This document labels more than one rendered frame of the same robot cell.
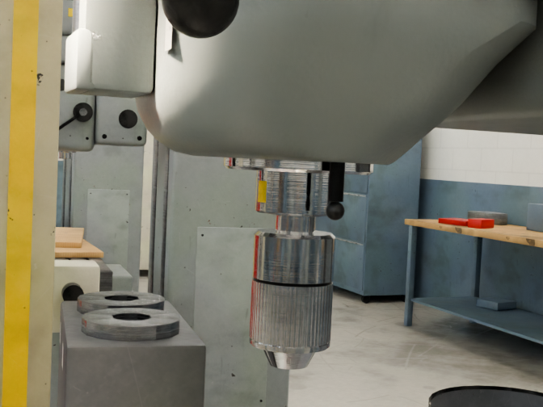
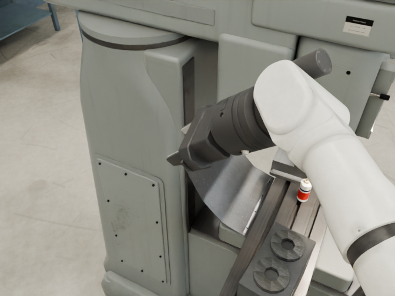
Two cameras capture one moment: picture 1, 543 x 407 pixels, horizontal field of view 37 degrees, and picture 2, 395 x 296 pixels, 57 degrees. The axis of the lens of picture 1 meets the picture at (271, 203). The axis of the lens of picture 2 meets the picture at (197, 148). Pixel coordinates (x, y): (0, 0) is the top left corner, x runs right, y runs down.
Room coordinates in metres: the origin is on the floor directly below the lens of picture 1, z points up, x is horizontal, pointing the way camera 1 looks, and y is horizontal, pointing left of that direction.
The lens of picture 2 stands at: (1.28, 0.37, 2.00)
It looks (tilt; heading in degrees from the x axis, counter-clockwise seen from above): 43 degrees down; 229
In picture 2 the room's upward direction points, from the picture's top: straight up
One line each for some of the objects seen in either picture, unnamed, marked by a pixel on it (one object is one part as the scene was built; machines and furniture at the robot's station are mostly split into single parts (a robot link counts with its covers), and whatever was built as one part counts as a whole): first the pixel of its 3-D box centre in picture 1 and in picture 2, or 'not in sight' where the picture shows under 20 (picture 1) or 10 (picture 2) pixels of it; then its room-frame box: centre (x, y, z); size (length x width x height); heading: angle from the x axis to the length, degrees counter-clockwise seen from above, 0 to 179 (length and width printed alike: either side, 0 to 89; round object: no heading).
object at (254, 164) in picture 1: (298, 164); not in sight; (0.47, -0.01, 1.31); 0.09 x 0.09 x 0.01
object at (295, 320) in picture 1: (292, 295); not in sight; (0.47, -0.01, 1.23); 0.05 x 0.05 x 0.06
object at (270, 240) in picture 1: (294, 240); not in sight; (0.47, -0.01, 1.26); 0.05 x 0.05 x 0.01
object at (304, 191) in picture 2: not in sight; (305, 188); (0.43, -0.02, 1.01); 0.04 x 0.04 x 0.11
